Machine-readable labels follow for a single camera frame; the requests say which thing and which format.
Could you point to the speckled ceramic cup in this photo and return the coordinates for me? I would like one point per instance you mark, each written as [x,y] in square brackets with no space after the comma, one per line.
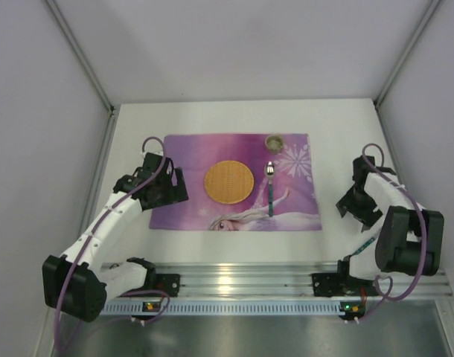
[274,144]

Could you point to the spoon with teal handle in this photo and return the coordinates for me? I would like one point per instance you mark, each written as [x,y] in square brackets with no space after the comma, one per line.
[269,171]

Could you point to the purple printed placemat cloth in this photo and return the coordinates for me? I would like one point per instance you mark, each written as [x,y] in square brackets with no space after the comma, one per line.
[295,206]

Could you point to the round woven bamboo plate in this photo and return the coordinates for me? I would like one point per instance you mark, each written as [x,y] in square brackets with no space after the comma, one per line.
[229,182]

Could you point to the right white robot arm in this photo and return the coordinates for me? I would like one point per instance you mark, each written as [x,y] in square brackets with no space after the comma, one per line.
[400,235]

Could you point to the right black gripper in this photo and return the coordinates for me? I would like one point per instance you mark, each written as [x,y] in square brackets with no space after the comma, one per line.
[350,204]

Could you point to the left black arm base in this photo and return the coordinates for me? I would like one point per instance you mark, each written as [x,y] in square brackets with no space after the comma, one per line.
[167,283]

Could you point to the fork with teal handle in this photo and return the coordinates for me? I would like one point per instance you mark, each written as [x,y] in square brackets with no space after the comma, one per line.
[364,246]

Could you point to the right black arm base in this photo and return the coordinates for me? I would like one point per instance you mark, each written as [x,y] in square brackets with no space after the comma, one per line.
[329,285]

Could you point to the right aluminium frame post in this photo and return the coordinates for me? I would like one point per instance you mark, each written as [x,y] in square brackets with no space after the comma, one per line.
[431,9]

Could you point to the aluminium frame post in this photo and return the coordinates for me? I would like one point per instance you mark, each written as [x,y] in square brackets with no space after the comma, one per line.
[431,9]
[59,18]

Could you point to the left aluminium frame post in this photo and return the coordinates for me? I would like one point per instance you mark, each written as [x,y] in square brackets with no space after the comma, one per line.
[59,18]

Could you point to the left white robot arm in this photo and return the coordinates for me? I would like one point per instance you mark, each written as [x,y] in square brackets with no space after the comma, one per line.
[74,282]

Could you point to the aluminium mounting rail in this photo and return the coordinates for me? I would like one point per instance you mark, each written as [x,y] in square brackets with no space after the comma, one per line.
[237,281]

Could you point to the perforated grey cable duct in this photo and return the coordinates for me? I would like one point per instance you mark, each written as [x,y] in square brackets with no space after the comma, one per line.
[230,308]

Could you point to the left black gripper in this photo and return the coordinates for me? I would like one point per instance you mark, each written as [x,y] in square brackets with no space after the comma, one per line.
[173,188]

